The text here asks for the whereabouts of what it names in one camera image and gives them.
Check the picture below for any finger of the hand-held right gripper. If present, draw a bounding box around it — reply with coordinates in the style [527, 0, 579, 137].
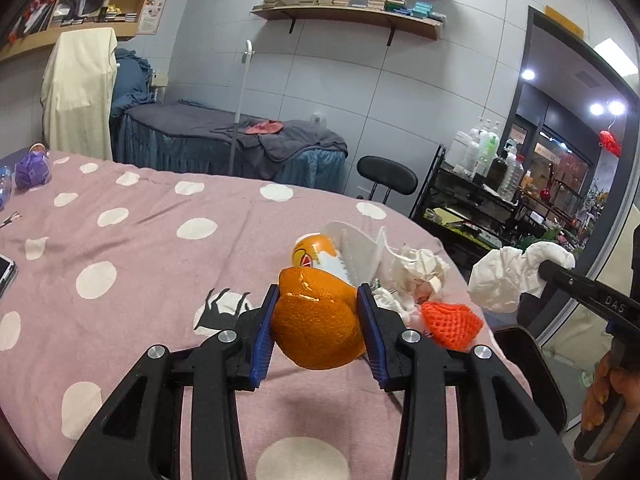
[538, 260, 592, 302]

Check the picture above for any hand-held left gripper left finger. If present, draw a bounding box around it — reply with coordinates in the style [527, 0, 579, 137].
[59, 284, 281, 480]

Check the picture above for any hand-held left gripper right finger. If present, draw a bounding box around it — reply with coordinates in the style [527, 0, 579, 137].
[356, 282, 581, 480]

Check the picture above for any orange peel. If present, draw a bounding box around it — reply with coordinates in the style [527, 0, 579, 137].
[272, 266, 368, 371]

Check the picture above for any white paper towel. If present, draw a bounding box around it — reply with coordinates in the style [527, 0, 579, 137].
[467, 240, 577, 313]

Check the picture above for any orange foam fruit net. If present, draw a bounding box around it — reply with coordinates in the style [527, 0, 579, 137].
[419, 302, 484, 352]

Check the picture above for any white tissue ball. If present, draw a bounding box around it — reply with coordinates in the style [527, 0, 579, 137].
[375, 245, 453, 328]

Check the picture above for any dark brown trash bin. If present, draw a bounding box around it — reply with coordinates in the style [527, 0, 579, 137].
[492, 325, 568, 433]

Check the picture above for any person's right hand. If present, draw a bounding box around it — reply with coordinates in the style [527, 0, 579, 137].
[581, 350, 632, 432]

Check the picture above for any yellow and white snack packet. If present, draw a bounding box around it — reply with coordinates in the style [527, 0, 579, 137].
[291, 233, 351, 281]

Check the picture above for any black trolley cart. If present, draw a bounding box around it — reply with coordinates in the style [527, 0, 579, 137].
[407, 145, 521, 263]

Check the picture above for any pink polka dot blanket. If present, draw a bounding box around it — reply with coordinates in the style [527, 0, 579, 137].
[0, 149, 531, 480]

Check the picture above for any cluster of plastic bottles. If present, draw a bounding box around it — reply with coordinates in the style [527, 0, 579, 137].
[447, 117, 532, 202]

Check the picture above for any red hanging ornament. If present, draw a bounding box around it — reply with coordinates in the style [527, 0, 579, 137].
[599, 130, 622, 157]

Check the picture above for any black round stool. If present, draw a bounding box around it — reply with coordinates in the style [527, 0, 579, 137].
[356, 156, 418, 206]

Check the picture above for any massage bed with blue skirt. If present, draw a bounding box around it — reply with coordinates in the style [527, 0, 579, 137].
[117, 100, 348, 196]

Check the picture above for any grey blanket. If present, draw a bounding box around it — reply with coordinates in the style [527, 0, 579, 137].
[125, 101, 348, 163]

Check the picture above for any red cloth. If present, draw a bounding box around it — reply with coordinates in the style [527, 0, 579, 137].
[245, 119, 284, 136]

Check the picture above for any white floor lamp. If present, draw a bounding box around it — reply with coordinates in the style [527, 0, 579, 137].
[227, 40, 256, 177]

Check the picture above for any yellow door sign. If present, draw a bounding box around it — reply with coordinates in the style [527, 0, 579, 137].
[545, 6, 585, 38]

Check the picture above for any smartphone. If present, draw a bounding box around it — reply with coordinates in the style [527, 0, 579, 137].
[0, 254, 17, 298]

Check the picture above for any purple crumpled bag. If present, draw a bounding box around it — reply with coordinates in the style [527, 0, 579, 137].
[14, 152, 51, 190]

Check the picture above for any blue hanging cloth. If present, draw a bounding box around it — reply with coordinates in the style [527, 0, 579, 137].
[111, 49, 153, 116]

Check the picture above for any cream hanging cloth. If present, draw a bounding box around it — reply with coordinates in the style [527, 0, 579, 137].
[41, 27, 118, 161]

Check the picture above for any wall poster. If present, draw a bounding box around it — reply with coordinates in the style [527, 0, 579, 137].
[137, 0, 171, 36]

